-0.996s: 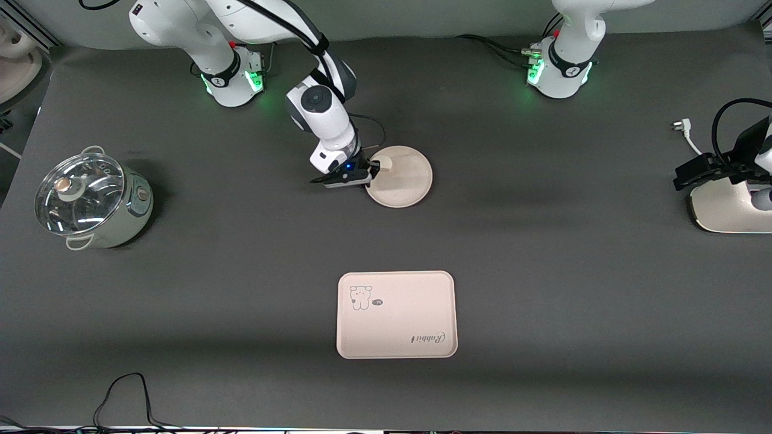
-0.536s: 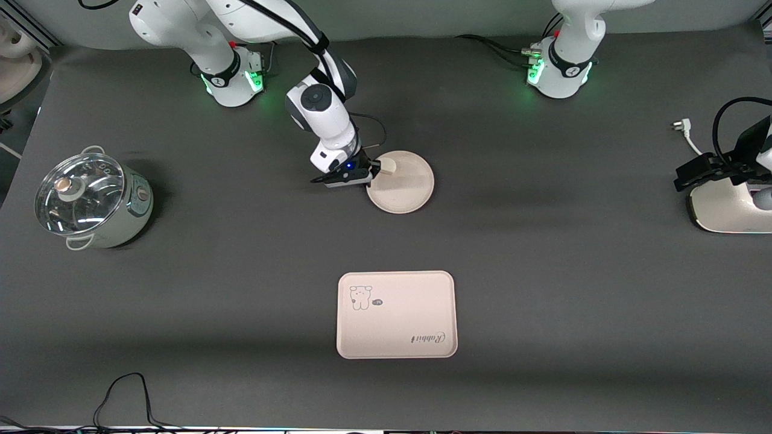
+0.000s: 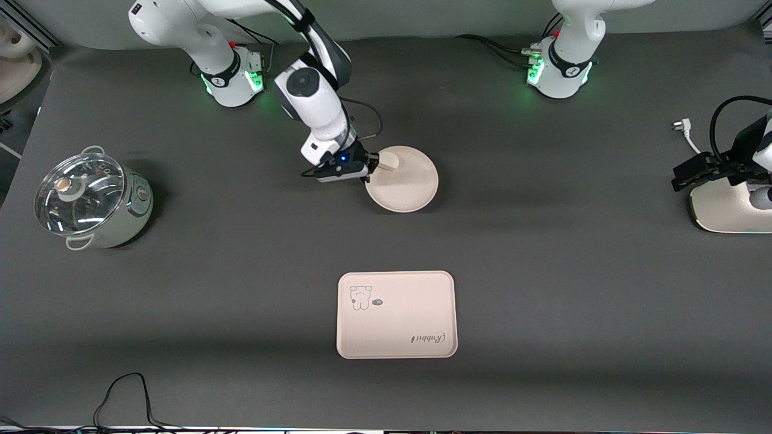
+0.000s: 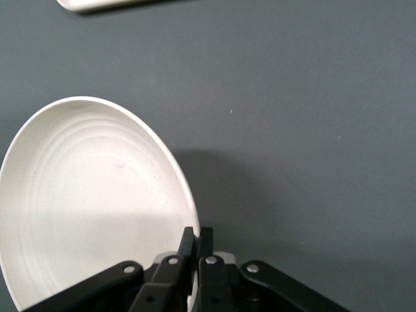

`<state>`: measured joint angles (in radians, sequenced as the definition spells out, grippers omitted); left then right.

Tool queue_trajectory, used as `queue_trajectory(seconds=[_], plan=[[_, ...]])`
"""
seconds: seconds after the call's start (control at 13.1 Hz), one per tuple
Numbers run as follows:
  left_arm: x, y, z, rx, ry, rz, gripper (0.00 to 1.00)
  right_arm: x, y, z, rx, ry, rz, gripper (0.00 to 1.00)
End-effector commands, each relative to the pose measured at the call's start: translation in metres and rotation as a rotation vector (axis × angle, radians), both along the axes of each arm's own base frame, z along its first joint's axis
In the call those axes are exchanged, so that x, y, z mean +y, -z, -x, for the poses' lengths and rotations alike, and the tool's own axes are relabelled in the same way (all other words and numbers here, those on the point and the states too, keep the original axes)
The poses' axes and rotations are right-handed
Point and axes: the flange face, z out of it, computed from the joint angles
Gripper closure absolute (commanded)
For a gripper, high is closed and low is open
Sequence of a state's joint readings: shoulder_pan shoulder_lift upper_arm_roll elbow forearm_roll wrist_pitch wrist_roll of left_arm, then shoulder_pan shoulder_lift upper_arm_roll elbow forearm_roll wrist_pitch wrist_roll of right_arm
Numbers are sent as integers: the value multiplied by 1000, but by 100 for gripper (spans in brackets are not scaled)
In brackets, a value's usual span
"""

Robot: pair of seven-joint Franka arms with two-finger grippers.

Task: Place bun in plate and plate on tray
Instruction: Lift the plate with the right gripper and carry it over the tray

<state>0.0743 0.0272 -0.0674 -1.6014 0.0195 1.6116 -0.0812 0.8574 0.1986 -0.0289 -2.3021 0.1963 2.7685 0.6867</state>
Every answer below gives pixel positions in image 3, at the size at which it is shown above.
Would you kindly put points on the round beige plate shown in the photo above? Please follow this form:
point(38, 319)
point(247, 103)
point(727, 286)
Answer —
point(407, 187)

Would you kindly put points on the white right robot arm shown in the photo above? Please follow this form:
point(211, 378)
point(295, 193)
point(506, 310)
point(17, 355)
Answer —
point(313, 102)

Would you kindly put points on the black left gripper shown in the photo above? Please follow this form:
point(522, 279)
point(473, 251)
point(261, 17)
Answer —
point(737, 158)

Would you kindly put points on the beige round object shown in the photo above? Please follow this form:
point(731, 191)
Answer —
point(18, 66)

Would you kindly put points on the green electric cooking pot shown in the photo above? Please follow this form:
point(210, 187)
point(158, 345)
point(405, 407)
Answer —
point(134, 208)

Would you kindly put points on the beige rabbit print tray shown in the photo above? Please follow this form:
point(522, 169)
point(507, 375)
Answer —
point(396, 322)

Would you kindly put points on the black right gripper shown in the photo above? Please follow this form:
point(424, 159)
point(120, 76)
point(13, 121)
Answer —
point(357, 154)

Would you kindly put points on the small white bun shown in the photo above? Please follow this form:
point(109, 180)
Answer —
point(389, 161)

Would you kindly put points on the aluminium frame rail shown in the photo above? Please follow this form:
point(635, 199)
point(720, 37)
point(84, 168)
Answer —
point(36, 30)

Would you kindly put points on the white toaster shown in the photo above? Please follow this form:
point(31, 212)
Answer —
point(721, 211)

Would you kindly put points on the glass pot lid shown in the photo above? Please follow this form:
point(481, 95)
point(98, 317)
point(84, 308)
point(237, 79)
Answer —
point(78, 205)

